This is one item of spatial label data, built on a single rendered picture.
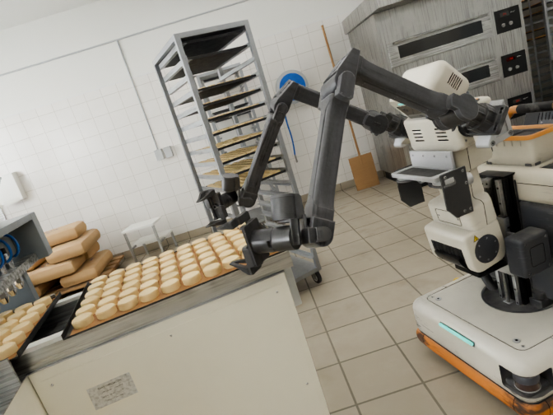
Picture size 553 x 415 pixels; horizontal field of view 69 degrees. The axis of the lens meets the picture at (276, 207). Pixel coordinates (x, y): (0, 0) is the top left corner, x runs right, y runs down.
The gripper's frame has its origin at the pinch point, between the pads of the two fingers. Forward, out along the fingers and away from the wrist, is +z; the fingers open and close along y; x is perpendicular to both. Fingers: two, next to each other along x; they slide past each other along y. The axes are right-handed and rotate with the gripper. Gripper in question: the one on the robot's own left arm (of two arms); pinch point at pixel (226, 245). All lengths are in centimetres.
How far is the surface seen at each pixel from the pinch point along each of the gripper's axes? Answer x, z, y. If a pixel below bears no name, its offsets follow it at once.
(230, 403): -5.0, 14.7, 45.6
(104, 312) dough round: -18.9, 28.5, 6.4
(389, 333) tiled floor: 103, 4, 100
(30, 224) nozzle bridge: 1, 79, -16
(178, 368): -11.0, 21.2, 29.2
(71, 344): -25.0, 37.6, 11.6
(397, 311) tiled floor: 123, 4, 100
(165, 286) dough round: -7.4, 17.8, 6.5
